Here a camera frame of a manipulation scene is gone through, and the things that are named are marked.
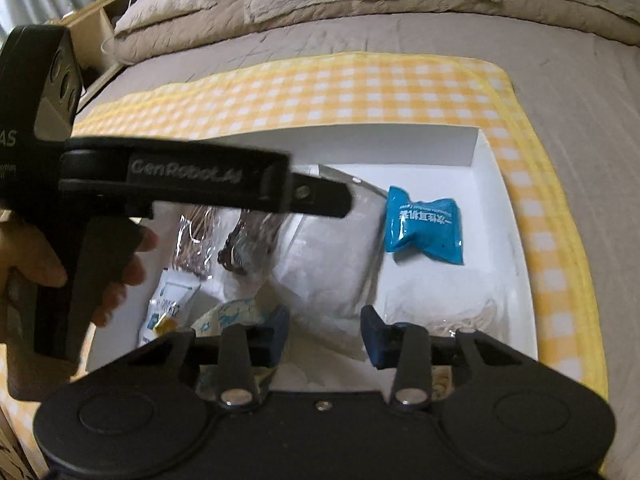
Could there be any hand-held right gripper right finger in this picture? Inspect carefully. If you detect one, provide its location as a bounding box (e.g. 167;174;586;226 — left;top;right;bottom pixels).
360;305;526;411

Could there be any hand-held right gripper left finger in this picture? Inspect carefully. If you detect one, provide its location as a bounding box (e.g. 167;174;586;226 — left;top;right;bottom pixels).
137;305;291;411

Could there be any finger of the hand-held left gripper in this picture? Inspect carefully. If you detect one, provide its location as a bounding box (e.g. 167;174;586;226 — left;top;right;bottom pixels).
289;167;355;220

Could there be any clear packet with white contents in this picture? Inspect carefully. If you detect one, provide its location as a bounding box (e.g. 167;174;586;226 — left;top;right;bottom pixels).
270;162;391;321

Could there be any clear bag light brown cord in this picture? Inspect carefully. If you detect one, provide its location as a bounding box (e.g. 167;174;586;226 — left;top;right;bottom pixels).
172;205;236;281

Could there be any clear bag of beige string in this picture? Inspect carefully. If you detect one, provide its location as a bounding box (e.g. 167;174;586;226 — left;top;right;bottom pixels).
385;275;511;341

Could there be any clear bag dark brown cord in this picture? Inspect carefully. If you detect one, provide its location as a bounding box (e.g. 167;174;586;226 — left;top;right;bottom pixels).
217;207;296;281

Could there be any blue packet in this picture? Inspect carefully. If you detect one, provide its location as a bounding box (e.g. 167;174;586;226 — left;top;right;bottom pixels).
384;185;466;266

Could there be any white cardboard box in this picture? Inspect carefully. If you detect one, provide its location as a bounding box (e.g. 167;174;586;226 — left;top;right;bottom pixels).
85;125;541;396

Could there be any person's left forearm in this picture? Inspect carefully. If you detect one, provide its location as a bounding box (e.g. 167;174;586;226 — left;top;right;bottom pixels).
5;350;88;403

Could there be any person's left hand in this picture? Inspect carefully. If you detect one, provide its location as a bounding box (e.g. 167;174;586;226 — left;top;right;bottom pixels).
0;217;161;328

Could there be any patterned packet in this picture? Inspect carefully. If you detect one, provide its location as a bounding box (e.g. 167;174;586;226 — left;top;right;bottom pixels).
192;297;273;341

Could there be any yellow checkered cloth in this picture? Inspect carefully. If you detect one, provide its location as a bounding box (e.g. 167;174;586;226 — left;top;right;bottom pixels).
0;52;608;480

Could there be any small white sachet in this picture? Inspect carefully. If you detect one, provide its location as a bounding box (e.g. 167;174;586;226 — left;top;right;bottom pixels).
137;267;203;346

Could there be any folded beige quilt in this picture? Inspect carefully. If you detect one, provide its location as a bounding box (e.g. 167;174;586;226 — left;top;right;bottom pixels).
112;0;640;61

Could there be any wooden headboard shelf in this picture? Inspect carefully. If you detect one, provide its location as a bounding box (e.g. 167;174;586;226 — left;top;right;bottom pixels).
47;0;153;106

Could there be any white cable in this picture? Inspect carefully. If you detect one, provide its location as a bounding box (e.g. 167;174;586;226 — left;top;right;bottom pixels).
100;0;136;61

